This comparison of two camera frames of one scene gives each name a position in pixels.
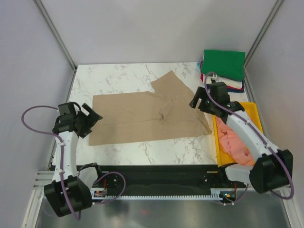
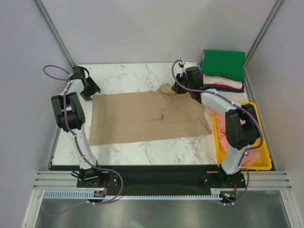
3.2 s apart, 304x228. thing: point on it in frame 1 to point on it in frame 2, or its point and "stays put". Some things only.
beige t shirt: [168, 111] stays put
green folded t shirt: [229, 64] stays put
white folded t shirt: [210, 80] stays put
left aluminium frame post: [53, 32] stays put
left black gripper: [92, 115] to [94, 89]
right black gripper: [200, 93] to [177, 90]
